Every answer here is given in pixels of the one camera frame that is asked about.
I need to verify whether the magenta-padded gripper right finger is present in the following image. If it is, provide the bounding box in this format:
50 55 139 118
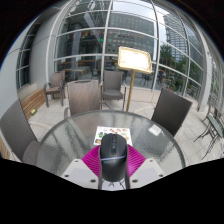
126 144 167 190

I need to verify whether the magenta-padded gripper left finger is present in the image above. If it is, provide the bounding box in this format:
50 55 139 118
61 144 102 190

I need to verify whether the black computer mouse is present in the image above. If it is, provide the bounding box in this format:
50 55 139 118
99 133 129 183

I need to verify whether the colourful printed picture sheet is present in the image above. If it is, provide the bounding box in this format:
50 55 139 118
93 125 133 147

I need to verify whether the grey wicker chair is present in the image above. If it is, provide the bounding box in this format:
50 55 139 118
63 79 112 118
43 70 67 108
151 87 193 138
0 98 42 165
100 69 127 111

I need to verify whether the dark metal outdoor furniture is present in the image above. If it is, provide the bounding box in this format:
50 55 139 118
194 103 224 158

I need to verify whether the wooden slat bench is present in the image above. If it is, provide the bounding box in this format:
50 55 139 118
0 134 12 160
19 88 46 120

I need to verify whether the gold framed menu stand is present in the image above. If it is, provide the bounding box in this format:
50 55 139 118
117 46 153 113

